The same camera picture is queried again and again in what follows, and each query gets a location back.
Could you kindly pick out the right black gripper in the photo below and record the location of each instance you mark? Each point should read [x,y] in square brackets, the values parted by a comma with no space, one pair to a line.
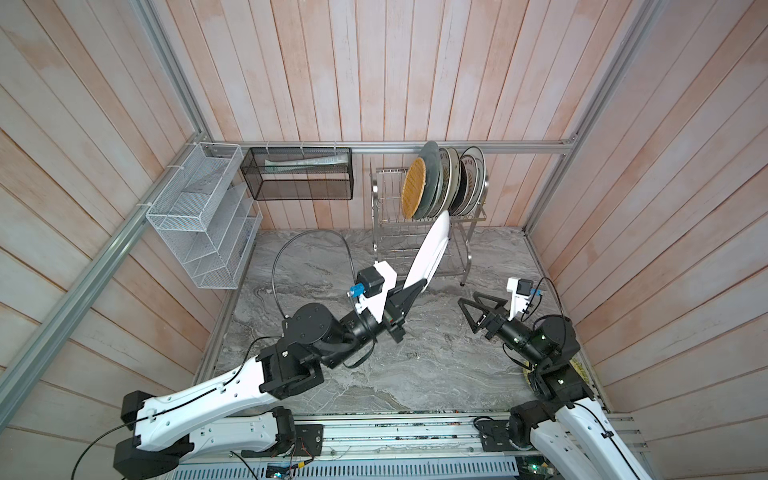
[495,320]

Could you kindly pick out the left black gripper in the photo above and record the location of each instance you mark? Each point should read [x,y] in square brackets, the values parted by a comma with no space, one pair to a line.
[402,302]

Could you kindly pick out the white plate with lettered rim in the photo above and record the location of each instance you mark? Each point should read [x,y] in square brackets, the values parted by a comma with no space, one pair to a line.
[431,252]

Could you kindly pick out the orange woven plate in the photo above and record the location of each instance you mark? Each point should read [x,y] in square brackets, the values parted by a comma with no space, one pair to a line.
[413,188]

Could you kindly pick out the dark blue oval plate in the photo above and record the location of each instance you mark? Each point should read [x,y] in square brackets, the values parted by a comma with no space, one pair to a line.
[462,187]

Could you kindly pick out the light green flower plate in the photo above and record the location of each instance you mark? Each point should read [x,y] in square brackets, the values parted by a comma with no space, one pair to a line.
[445,178]

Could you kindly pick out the sunburst plate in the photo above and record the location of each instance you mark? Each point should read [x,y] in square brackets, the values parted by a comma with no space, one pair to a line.
[453,181]
[473,169]

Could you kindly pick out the grey green plain plate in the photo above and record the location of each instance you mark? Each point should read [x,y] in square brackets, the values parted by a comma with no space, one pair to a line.
[431,157]

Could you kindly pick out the white plate with black emblem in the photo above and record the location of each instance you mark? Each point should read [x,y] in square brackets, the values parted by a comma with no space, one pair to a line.
[481,187]

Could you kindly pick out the cream floral plate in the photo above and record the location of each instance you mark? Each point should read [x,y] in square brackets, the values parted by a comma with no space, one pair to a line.
[459,186]

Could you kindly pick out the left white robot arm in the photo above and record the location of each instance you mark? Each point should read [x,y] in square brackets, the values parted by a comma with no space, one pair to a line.
[239,409]

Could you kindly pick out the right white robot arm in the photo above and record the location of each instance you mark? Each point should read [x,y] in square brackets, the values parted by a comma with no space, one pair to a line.
[564,423]

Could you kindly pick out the yellow woven plate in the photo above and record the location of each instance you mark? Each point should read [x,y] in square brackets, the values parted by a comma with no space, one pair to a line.
[581,366]

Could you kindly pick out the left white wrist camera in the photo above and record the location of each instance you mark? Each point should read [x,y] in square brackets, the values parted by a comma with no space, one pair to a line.
[371,288]

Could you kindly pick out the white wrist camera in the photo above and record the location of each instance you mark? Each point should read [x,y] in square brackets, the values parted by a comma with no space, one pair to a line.
[371,288]
[525,298]

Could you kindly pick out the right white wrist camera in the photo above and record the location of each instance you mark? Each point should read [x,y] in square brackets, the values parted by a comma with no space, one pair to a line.
[525,298]

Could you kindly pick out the aluminium front rail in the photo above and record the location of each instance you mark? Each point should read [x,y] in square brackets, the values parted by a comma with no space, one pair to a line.
[352,435]

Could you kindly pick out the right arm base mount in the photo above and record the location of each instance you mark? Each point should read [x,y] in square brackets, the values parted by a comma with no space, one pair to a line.
[514,434]

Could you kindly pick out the black mesh wall basket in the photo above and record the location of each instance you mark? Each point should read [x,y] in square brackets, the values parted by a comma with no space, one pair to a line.
[289,174]

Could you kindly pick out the horizontal aluminium wall rail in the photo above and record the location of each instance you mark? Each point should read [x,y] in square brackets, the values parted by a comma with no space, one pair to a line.
[557,147]

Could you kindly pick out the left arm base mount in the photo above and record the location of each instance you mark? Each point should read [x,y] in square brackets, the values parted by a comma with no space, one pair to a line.
[306,441]

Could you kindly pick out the white mesh wall shelf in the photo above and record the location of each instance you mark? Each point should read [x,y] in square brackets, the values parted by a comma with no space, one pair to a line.
[205,218]

